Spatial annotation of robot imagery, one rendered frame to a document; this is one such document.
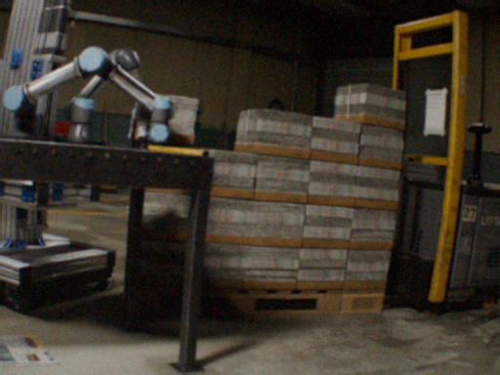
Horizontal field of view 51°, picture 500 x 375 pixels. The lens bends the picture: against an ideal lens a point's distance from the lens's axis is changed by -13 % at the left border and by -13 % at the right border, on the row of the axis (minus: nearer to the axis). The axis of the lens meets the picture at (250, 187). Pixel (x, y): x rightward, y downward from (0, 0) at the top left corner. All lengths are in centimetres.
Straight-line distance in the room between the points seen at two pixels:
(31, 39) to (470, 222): 274
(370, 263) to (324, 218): 41
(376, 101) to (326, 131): 37
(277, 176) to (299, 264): 48
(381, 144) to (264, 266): 93
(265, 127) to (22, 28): 143
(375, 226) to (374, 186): 22
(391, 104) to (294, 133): 63
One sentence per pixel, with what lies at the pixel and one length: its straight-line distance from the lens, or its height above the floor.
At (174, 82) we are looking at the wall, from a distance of 1042.
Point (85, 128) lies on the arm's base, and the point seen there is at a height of 88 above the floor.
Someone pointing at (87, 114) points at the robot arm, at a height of 96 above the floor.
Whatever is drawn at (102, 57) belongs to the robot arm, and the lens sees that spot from 251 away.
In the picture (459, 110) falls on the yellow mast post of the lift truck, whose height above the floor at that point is 122.
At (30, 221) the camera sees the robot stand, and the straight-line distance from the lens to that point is 301.
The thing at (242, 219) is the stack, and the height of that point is 50.
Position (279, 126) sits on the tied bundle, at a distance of 299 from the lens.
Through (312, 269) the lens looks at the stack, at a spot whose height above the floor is 26.
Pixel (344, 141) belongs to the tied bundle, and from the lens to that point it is 315.
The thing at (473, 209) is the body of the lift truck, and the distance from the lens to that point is 353.
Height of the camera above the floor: 82
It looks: 3 degrees down
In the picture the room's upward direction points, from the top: 6 degrees clockwise
